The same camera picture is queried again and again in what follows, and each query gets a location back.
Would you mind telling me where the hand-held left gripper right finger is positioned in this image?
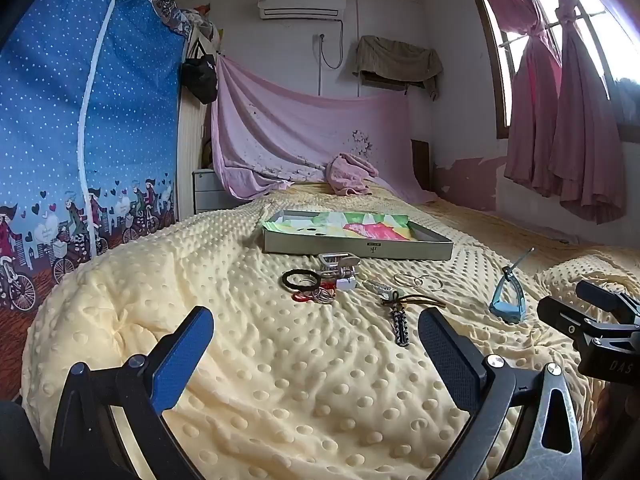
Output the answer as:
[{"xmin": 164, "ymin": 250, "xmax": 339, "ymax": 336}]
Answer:
[{"xmin": 417, "ymin": 307, "xmax": 583, "ymax": 480}]

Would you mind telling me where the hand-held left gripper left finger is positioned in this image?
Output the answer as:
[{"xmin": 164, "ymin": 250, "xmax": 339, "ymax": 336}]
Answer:
[{"xmin": 50, "ymin": 306, "xmax": 216, "ymax": 480}]

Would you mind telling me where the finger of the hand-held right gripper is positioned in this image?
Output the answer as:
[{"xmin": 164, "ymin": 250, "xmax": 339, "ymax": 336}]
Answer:
[
  {"xmin": 575, "ymin": 280, "xmax": 640, "ymax": 318},
  {"xmin": 537, "ymin": 296, "xmax": 640, "ymax": 356}
]

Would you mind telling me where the braided cord keychain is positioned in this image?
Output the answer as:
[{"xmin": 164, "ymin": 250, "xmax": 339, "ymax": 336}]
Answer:
[{"xmin": 381, "ymin": 291, "xmax": 448, "ymax": 348}]

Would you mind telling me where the blue plastic clip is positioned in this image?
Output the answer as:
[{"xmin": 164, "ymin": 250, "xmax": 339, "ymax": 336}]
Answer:
[{"xmin": 490, "ymin": 247, "xmax": 536, "ymax": 325}]

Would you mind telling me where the black hair tie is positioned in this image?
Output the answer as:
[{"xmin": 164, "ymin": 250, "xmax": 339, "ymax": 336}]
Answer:
[{"xmin": 281, "ymin": 269, "xmax": 321, "ymax": 292}]

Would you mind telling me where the shallow grey box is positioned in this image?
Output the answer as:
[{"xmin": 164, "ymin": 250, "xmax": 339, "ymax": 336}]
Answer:
[{"xmin": 261, "ymin": 209, "xmax": 455, "ymax": 261}]

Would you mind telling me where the yellow dotted blanket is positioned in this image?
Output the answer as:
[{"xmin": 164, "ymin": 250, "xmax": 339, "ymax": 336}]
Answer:
[{"xmin": 20, "ymin": 180, "xmax": 640, "ymax": 480}]

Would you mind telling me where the colourful paper sheet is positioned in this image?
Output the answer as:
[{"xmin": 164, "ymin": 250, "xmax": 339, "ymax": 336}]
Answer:
[{"xmin": 270, "ymin": 211, "xmax": 418, "ymax": 242}]

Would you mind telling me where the pink window curtain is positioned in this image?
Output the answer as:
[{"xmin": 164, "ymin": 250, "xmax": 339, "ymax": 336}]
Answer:
[
  {"xmin": 462, "ymin": 0, "xmax": 563, "ymax": 198},
  {"xmin": 547, "ymin": 0, "xmax": 628, "ymax": 225}
]

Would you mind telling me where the white drawer cabinet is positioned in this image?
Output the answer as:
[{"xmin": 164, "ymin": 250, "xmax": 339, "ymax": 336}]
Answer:
[{"xmin": 192, "ymin": 167, "xmax": 233, "ymax": 214}]

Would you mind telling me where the brown board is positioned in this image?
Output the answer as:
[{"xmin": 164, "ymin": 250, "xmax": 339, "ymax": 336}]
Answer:
[{"xmin": 411, "ymin": 139, "xmax": 432, "ymax": 191}]

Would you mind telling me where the pink crumpled cloth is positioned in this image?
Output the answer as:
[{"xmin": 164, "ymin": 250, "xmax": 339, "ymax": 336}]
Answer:
[{"xmin": 325, "ymin": 152, "xmax": 379, "ymax": 197}]

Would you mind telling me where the pink hung sheet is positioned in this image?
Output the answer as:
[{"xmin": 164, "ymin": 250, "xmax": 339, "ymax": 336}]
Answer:
[{"xmin": 210, "ymin": 55, "xmax": 438, "ymax": 206}]

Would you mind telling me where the black hanging bag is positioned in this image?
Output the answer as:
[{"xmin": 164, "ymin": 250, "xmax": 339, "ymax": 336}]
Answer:
[{"xmin": 180, "ymin": 52, "xmax": 219, "ymax": 106}]

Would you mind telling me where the blue dotted printed curtain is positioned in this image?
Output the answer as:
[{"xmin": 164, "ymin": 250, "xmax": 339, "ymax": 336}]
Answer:
[{"xmin": 0, "ymin": 0, "xmax": 196, "ymax": 406}]

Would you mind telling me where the olive cloth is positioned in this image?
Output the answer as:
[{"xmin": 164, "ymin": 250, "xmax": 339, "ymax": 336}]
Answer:
[{"xmin": 352, "ymin": 35, "xmax": 444, "ymax": 101}]

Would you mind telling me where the white air conditioner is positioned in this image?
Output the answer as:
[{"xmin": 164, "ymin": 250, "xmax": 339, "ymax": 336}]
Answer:
[{"xmin": 257, "ymin": 0, "xmax": 347, "ymax": 22}]

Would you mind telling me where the red hair tie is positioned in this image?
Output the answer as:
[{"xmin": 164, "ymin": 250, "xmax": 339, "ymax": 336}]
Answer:
[{"xmin": 291, "ymin": 282, "xmax": 336, "ymax": 305}]

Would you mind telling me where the wooden frame window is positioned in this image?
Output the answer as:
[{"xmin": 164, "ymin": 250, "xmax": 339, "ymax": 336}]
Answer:
[{"xmin": 462, "ymin": 0, "xmax": 640, "ymax": 141}]

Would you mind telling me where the air conditioner power cable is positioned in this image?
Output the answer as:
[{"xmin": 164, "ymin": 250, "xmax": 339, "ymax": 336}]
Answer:
[{"xmin": 317, "ymin": 19, "xmax": 346, "ymax": 96}]

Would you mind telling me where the white wall pipe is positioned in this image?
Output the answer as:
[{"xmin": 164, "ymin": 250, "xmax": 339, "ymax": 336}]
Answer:
[{"xmin": 353, "ymin": 0, "xmax": 362, "ymax": 98}]

